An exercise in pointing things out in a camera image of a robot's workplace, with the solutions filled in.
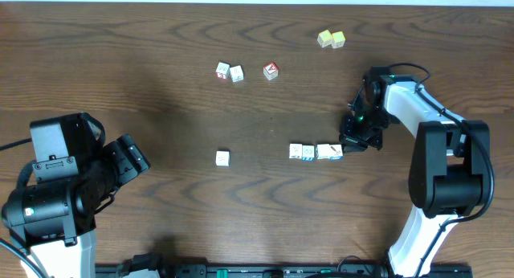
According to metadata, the white block blue pencil picture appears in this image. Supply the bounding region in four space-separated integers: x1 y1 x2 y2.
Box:
329 144 344 160

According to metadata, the plain white block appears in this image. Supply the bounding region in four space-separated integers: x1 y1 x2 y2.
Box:
316 144 332 160

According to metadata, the white block teal side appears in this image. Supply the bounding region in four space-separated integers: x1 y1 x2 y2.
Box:
215 150 230 167

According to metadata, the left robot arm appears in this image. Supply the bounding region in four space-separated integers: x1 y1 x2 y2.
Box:
2 134 150 277

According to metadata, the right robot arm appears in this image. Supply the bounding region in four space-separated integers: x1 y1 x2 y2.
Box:
339 65 495 277

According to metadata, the yellow block right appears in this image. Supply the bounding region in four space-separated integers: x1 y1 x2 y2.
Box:
331 31 346 49

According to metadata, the yellow block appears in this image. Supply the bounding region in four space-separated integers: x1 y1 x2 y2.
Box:
317 30 333 47
331 31 346 49

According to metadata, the yellow block left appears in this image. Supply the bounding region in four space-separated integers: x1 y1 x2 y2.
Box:
317 30 333 47

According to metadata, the red letter A block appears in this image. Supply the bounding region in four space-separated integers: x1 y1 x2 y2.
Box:
263 62 279 80

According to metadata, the white block red number three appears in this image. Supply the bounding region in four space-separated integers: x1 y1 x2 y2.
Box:
215 62 230 80

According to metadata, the white block blue side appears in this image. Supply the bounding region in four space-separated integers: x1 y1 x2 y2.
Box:
230 65 244 82

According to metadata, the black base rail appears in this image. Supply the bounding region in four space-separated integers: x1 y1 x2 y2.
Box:
95 253 475 278

